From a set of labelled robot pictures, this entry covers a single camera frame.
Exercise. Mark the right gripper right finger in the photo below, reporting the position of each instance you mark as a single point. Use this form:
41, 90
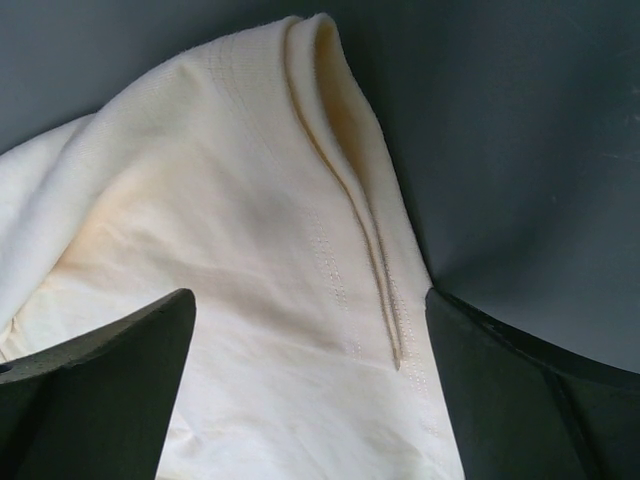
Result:
523, 408

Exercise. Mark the peach yellow t shirt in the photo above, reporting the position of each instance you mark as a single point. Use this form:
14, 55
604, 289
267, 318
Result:
252, 171

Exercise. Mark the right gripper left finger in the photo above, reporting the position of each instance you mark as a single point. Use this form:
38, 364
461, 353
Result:
97, 406

